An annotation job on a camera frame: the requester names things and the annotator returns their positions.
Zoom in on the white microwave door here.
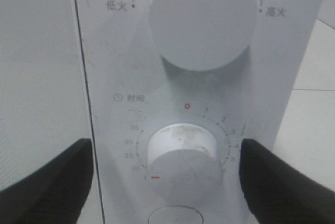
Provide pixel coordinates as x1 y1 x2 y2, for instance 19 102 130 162
0 0 105 224

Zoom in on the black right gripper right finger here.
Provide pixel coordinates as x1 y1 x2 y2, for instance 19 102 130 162
239 139 334 223

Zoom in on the round white door button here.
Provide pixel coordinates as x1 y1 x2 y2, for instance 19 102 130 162
148 206 204 224

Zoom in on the white microwave oven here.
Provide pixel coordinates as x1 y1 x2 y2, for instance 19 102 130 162
75 0 322 223

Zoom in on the white dial knob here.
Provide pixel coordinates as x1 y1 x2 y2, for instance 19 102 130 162
147 123 223 204
149 0 260 71

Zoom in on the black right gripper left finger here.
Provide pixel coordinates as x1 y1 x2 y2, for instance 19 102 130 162
1 139 94 223

